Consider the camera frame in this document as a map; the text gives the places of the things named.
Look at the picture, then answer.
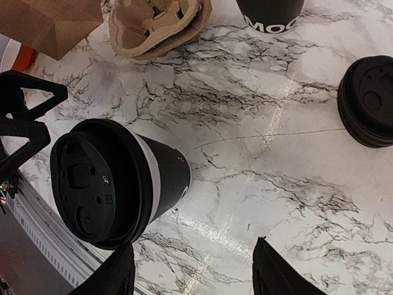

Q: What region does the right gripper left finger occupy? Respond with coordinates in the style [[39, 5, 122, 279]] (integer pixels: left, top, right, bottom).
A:
[[69, 243, 136, 295]]

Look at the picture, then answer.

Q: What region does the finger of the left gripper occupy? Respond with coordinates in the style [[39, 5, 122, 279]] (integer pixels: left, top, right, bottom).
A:
[[1, 70, 68, 119], [0, 116, 52, 182]]

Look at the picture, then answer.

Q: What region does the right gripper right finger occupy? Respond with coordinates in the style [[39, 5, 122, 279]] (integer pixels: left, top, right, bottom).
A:
[[252, 237, 325, 295]]

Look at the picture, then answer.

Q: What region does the black takeout coffee cup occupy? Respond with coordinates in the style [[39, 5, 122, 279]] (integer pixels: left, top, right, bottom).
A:
[[49, 118, 193, 250]]

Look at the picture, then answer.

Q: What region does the orange white bowl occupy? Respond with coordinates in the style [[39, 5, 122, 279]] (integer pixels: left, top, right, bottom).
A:
[[0, 35, 37, 73]]

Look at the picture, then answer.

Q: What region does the brown paper bag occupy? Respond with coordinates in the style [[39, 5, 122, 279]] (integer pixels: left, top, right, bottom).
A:
[[1, 0, 103, 60]]

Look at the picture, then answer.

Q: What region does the cardboard cup carrier tray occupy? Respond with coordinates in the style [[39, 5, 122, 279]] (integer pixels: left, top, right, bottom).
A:
[[108, 1, 212, 60]]

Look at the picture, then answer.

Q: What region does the stack of black lids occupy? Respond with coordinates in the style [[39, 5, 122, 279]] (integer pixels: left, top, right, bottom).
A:
[[337, 55, 392, 148]]

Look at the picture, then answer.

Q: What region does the stack of paper cups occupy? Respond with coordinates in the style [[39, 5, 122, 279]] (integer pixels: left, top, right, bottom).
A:
[[236, 0, 305, 34]]

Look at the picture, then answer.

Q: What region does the aluminium front rail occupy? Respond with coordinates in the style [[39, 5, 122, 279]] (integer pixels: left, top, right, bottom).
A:
[[0, 168, 154, 295]]

